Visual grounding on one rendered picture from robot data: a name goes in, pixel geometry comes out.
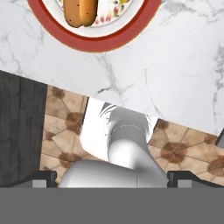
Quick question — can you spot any red-rimmed floral white plate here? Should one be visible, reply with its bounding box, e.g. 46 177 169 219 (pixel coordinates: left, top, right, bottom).
26 0 163 53

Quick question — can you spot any brown hotdog bun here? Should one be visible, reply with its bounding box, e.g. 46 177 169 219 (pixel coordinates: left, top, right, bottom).
62 0 99 29

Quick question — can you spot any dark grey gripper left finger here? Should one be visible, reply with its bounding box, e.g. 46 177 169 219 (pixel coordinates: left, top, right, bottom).
2 170 58 189

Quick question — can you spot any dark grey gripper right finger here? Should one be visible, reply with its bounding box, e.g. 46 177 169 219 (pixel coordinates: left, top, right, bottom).
166 170 224 189

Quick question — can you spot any dark wood cabinet panel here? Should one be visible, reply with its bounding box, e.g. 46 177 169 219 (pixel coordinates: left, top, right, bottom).
0 69 48 188

